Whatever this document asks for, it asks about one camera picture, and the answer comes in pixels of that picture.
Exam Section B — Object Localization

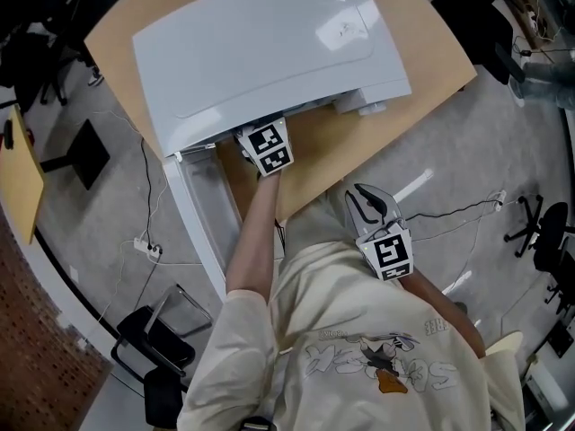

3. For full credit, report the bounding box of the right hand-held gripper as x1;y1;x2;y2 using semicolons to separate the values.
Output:
343;182;415;284

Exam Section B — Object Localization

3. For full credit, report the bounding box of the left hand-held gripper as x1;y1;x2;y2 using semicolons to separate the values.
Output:
233;117;296;179

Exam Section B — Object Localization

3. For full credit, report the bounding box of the white microwave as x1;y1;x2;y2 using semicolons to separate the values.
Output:
132;0;413;305

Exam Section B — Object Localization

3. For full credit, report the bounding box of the person's right forearm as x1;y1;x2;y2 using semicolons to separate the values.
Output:
398;268;489;361

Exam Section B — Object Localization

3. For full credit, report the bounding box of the person's left forearm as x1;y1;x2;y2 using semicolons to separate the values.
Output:
224;168;283;296

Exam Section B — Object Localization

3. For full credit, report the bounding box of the white flat bar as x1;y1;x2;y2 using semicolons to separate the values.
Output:
392;168;435;202

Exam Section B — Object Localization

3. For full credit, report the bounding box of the person's cream printed shirt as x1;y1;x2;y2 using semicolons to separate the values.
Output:
177;194;526;431

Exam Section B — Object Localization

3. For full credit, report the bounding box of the black desk base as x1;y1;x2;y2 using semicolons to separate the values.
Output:
39;119;111;192

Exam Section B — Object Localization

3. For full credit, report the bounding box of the black office chair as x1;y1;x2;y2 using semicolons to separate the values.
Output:
502;193;575;316
0;13;98;108
429;0;527;87

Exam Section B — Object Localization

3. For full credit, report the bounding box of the small wooden desk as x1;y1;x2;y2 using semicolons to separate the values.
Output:
0;103;47;247

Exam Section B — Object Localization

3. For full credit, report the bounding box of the thin black cable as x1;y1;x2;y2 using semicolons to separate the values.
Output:
403;198;502;224

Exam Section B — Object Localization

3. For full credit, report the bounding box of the black metal-frame chair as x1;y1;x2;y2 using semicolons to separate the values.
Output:
110;283;215;428

